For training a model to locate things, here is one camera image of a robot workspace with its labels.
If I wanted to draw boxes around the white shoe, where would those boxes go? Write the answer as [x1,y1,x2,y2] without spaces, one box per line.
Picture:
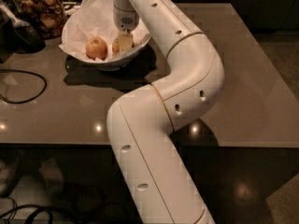
[38,158,64,196]

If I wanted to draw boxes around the black appliance with handle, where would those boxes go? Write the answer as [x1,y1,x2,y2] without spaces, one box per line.
[0,1,46,53]

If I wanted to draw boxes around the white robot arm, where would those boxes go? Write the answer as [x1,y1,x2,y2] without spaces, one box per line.
[107,0,224,224]

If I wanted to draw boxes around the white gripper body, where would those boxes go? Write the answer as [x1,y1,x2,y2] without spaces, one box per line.
[113,0,139,33]

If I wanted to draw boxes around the white paper liner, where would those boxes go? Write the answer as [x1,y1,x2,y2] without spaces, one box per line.
[58,0,151,63]

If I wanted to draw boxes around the white bowl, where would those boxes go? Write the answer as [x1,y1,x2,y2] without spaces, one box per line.
[59,0,152,72]

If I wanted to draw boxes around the black cable on table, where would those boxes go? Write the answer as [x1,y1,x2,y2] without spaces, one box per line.
[0,68,49,105]

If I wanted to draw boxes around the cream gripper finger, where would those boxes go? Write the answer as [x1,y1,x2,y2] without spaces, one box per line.
[118,33,134,51]

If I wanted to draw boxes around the glass jar of snacks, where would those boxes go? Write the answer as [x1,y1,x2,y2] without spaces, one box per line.
[13,0,66,39]

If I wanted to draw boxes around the black cables on floor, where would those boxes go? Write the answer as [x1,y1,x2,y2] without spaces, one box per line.
[0,184,107,224]

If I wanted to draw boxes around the red-yellow apple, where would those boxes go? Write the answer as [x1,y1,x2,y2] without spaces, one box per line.
[85,36,107,60]
[112,38,135,55]

